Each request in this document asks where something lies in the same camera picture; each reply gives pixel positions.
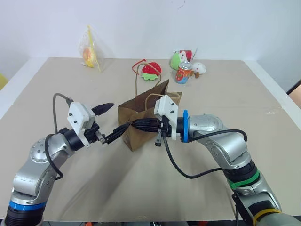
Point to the red strawberry plush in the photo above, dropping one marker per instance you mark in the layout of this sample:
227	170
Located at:
151	68

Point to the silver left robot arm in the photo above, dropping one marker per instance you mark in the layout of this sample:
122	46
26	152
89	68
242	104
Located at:
26	174

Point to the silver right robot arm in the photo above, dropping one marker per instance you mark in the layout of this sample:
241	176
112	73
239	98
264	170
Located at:
211	124

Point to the brown paper bag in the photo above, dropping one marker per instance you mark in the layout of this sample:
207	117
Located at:
141	141

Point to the yellow object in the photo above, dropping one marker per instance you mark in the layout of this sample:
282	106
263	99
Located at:
2	82

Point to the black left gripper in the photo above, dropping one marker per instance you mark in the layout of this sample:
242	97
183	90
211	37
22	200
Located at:
92	135

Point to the dark-edged orange object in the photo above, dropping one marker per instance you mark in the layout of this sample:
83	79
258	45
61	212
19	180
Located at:
295	94

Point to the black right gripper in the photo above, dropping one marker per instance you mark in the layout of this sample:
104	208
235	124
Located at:
165	128

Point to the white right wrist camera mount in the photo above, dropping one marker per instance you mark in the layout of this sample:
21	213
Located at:
167	106

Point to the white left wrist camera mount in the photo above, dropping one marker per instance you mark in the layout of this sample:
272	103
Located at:
77	115

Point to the green white red plush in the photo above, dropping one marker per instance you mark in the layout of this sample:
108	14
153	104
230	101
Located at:
176	60

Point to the clear plastic bag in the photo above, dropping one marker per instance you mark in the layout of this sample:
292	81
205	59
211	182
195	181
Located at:
94	40

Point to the white plush with brown feet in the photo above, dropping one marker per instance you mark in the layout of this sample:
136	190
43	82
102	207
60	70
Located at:
199	67

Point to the yellow orange plush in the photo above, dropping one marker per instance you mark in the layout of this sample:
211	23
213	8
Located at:
89	56

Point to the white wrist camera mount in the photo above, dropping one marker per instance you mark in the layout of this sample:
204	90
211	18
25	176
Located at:
167	106
77	115

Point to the colourful printed drink can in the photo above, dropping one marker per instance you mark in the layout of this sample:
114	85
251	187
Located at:
183	74

